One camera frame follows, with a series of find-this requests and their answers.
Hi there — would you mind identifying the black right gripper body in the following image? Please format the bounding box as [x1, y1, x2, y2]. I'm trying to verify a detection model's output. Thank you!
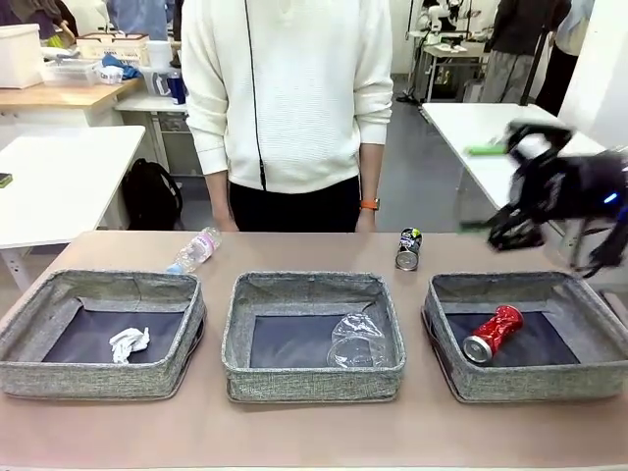
[519, 151, 628, 222]

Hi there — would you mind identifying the crushed red soda can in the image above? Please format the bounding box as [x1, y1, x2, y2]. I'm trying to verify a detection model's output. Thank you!
[462, 304, 525, 367]

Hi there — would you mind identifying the dark blue soda can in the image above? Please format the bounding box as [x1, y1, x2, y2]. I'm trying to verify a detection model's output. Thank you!
[394, 227, 424, 272]

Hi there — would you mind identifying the crushed clear plastic cup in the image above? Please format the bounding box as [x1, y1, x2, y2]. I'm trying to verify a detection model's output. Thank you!
[326, 311, 387, 369]

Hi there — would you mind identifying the pink-label water bottle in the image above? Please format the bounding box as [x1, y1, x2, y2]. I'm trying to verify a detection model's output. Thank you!
[166, 226, 224, 275]

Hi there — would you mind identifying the white paper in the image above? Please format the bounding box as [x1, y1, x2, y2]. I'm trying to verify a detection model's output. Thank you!
[108, 327, 151, 365]

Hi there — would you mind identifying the person's left forearm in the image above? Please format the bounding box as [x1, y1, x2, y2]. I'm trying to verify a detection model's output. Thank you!
[356, 141, 385, 200]

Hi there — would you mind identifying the person's right forearm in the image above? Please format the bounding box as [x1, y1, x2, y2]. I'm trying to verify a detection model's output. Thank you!
[202, 169, 237, 220]

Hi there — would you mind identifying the person's left hand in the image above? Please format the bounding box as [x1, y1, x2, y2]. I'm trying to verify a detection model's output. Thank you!
[355, 209, 379, 234]

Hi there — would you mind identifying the white table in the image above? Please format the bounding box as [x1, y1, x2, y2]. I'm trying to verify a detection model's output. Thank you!
[0, 125, 147, 251]
[421, 101, 628, 276]

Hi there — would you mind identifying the bystander in grey trousers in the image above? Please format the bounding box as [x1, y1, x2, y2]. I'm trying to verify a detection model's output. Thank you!
[483, 0, 573, 105]

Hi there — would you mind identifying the black slanted pole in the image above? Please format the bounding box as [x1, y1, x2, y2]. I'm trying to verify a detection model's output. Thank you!
[519, 28, 549, 107]

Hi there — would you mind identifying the background work desk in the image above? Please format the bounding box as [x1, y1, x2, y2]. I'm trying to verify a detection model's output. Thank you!
[406, 28, 492, 102]

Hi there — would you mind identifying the bystander in light top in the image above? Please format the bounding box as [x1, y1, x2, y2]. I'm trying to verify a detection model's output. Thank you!
[537, 0, 598, 118]

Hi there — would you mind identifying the grey fabric basket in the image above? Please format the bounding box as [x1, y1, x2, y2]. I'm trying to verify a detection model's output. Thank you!
[220, 272, 408, 405]
[421, 271, 628, 405]
[0, 268, 207, 401]

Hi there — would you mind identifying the person in white sweater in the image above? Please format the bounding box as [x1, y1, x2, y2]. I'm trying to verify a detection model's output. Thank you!
[180, 0, 395, 235]

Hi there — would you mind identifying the blue drinking bottle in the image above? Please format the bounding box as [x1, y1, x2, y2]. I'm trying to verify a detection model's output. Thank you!
[166, 70, 189, 106]

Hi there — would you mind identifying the black backpack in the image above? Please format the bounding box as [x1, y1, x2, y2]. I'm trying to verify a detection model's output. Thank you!
[121, 157, 184, 232]

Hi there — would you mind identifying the white cylinder container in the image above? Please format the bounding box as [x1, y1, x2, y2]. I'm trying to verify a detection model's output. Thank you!
[145, 39, 173, 69]

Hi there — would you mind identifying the white background desk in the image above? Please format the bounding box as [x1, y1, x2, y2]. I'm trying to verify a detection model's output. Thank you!
[114, 91, 190, 115]

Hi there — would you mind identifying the bystander in blue shirt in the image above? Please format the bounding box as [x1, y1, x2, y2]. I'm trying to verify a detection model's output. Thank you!
[105, 0, 177, 43]

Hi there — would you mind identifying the blue cloth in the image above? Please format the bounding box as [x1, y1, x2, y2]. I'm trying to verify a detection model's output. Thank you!
[100, 52, 143, 82]

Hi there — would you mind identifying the white crate with wooden rim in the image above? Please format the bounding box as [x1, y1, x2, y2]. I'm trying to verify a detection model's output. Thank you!
[76, 31, 151, 68]

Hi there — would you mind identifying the white plastic tray basket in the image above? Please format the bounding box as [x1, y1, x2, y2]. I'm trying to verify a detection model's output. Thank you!
[38, 57, 102, 88]

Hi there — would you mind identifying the wooden top table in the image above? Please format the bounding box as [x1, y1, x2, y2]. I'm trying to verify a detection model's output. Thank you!
[0, 76, 144, 130]

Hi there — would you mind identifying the bystander in dark top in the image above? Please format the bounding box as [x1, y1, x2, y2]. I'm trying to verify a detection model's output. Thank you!
[0, 0, 79, 48]

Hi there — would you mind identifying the white storage box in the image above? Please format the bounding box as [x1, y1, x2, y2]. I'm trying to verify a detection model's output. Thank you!
[0, 23, 45, 89]

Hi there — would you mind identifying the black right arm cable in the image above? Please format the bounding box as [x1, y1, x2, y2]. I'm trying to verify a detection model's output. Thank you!
[568, 215, 628, 281]

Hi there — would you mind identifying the black cord on sweater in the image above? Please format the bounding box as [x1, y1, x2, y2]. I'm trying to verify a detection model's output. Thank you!
[244, 0, 269, 190]

